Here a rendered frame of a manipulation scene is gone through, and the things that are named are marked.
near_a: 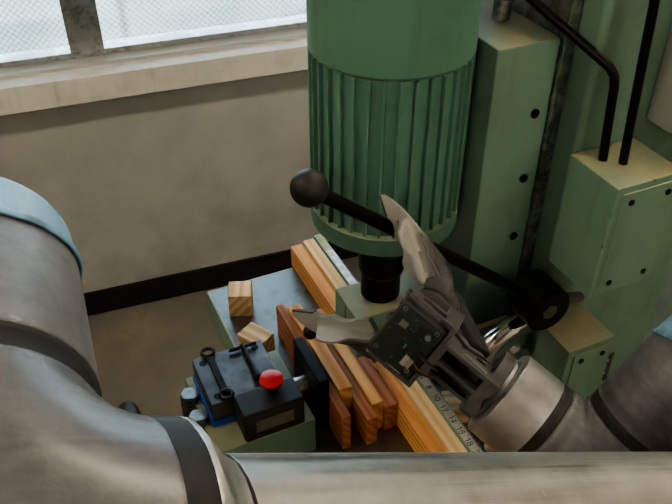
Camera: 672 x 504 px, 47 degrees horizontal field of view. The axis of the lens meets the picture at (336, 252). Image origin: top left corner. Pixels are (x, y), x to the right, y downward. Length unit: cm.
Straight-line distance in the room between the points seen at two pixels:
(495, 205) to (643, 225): 16
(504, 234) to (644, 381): 33
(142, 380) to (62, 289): 207
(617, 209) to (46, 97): 165
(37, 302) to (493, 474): 23
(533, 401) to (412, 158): 27
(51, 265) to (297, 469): 15
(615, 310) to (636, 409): 46
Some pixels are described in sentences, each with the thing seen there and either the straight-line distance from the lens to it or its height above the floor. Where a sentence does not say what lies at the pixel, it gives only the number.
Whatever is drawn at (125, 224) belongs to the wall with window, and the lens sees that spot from 250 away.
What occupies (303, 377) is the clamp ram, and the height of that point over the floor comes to 96.
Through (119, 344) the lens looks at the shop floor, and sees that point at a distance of 256.
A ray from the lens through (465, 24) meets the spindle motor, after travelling 77.
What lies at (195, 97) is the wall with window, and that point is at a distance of 232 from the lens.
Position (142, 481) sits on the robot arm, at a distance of 29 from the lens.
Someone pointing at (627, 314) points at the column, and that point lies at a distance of 118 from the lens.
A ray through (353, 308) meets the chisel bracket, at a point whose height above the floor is 107.
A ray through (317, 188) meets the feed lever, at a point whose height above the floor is 137.
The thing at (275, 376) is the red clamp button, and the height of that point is 103.
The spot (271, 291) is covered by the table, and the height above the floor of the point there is 90.
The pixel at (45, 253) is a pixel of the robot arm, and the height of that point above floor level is 152.
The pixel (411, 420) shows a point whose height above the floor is 94.
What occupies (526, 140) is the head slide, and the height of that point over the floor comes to 130.
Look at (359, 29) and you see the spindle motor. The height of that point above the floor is 146.
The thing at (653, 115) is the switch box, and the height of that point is 133.
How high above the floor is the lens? 174
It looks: 38 degrees down
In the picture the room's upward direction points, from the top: straight up
